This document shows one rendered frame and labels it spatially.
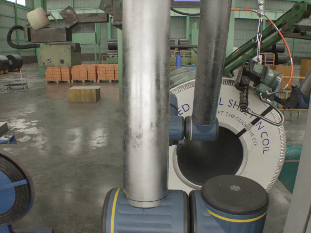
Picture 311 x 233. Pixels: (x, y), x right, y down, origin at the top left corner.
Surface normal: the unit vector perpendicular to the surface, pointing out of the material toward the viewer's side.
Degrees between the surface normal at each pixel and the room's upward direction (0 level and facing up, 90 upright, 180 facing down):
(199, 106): 107
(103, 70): 90
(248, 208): 43
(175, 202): 17
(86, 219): 0
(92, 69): 90
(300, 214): 90
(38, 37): 90
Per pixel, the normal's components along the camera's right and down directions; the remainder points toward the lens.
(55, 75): 0.05, 0.26
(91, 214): 0.00, -0.96
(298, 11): -0.93, 0.10
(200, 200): -0.01, -0.87
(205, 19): -0.77, 0.39
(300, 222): -1.00, 0.01
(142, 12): -0.10, 0.10
